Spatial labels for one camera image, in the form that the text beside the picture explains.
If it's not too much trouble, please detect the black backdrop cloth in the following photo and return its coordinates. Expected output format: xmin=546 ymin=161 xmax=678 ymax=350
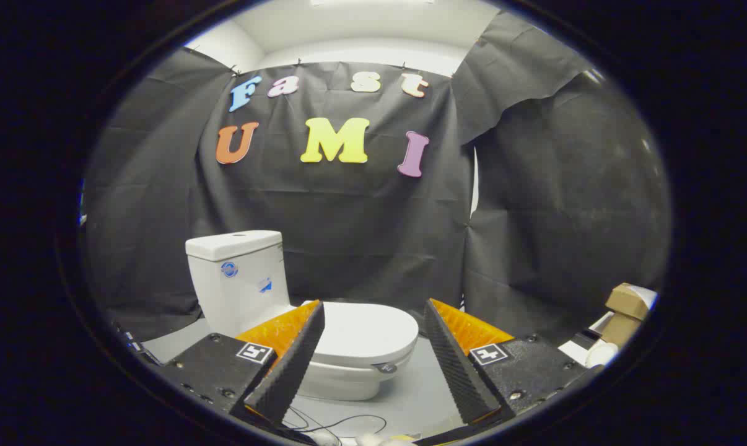
xmin=82 ymin=11 xmax=671 ymax=343

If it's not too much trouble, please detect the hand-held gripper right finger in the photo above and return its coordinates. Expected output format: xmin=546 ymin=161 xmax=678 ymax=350
xmin=423 ymin=299 xmax=603 ymax=428

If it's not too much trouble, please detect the white cistern cover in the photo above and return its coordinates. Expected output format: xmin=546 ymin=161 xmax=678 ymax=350
xmin=185 ymin=230 xmax=284 ymax=261

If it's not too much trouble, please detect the white toilet lid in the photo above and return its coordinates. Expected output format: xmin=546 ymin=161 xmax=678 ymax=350
xmin=299 ymin=300 xmax=420 ymax=372

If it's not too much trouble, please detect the thin black cable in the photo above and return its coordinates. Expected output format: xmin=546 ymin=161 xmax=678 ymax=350
xmin=283 ymin=406 xmax=388 ymax=435

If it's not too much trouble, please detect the white ceramic toilet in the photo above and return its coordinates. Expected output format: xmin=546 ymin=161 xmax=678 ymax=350
xmin=185 ymin=230 xmax=420 ymax=402

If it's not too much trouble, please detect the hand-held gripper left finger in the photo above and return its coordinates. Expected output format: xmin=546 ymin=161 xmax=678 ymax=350
xmin=157 ymin=300 xmax=326 ymax=434

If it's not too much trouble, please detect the brown cardboard box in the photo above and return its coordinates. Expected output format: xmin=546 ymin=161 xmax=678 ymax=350
xmin=600 ymin=283 xmax=650 ymax=348

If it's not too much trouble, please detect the white paper roll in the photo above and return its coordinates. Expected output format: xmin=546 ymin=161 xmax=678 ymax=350
xmin=585 ymin=342 xmax=619 ymax=370

